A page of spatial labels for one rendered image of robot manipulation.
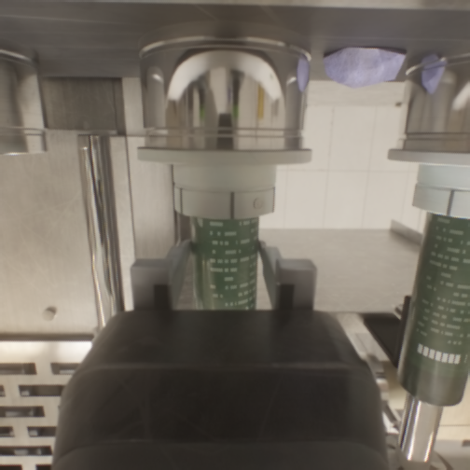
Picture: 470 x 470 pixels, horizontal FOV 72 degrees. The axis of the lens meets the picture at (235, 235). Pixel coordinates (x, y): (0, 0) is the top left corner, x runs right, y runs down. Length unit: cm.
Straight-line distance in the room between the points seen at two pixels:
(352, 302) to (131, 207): 20
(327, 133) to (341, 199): 33
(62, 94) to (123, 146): 6
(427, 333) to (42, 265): 22
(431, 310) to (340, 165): 156
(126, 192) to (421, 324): 17
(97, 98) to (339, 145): 154
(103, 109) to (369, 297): 26
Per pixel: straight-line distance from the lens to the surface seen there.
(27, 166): 23
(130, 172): 19
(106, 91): 23
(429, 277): 18
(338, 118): 171
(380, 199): 182
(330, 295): 31
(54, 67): 20
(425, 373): 20
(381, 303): 31
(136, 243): 20
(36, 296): 26
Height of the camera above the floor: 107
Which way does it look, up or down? 16 degrees up
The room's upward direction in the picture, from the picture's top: 179 degrees counter-clockwise
